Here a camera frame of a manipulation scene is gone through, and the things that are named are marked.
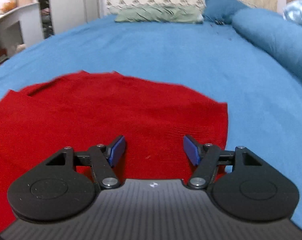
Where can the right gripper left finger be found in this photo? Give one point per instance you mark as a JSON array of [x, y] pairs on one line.
[[66, 183]]

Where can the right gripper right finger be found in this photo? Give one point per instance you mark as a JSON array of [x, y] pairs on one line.
[[241, 183]]

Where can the red knit garment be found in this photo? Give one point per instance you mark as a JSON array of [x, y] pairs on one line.
[[82, 109]]

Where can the blue bed sheet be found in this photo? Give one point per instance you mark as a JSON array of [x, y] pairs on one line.
[[264, 100]]

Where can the blue rolled duvet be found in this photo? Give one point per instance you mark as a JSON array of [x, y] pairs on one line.
[[268, 31]]

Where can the white shelf unit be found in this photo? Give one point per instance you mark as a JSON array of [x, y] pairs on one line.
[[20, 28]]

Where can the light blue satin blanket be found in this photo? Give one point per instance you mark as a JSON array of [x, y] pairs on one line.
[[293, 12]]

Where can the blue pillow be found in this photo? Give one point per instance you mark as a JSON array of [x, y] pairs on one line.
[[221, 12]]

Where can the white wardrobe cabinet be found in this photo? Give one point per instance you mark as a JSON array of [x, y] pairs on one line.
[[59, 16]]

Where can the green pillow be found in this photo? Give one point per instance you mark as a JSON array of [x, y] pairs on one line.
[[161, 13]]

